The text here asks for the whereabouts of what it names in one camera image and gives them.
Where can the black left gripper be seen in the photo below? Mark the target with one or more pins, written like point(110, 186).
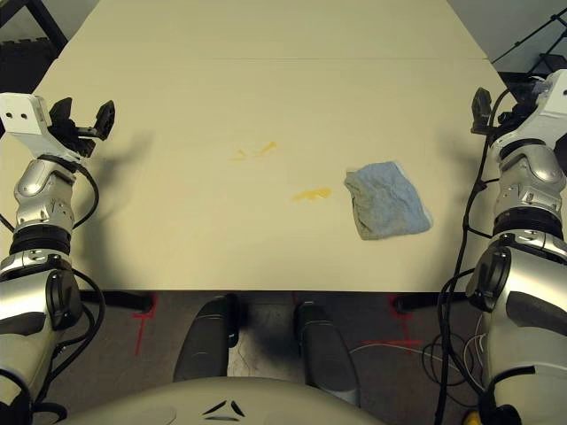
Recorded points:
point(73, 135)

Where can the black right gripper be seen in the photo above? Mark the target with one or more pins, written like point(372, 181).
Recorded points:
point(509, 117)

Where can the blue terry cloth rag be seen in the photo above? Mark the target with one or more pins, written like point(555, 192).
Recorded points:
point(385, 199)

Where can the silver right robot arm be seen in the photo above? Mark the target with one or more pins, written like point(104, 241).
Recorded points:
point(527, 177)

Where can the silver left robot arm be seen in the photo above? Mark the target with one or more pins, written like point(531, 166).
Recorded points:
point(35, 186)

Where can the black tripod stand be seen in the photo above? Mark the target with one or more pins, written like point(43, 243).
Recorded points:
point(549, 55)

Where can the black foam floor mat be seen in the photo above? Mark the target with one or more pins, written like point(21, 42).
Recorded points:
point(26, 66)

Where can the yellow liquid spill, long streaks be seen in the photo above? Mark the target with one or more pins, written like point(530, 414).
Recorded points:
point(268, 147)

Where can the black table foot bar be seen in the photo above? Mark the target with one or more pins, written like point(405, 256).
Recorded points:
point(425, 303)
point(119, 299)

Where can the yellow liquid spill, small patch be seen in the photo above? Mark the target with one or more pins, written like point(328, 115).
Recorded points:
point(310, 195)

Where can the dark grey left robot foot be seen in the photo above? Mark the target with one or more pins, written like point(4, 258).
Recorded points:
point(206, 341)

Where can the dark grey robot foot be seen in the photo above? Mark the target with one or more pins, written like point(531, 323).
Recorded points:
point(206, 341)
point(323, 350)

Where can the beige robot torso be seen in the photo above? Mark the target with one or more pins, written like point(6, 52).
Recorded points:
point(177, 403)

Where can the dark grey right robot foot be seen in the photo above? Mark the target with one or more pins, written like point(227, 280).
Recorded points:
point(323, 350)

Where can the yellow object on floor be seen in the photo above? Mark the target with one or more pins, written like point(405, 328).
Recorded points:
point(473, 419)

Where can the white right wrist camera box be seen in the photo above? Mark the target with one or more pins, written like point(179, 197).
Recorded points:
point(553, 106)

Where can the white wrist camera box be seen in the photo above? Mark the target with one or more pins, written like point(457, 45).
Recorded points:
point(22, 115)
point(553, 106)

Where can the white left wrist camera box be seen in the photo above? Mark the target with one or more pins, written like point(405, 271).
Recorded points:
point(22, 115)

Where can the black metal frame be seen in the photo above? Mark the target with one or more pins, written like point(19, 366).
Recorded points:
point(44, 13)

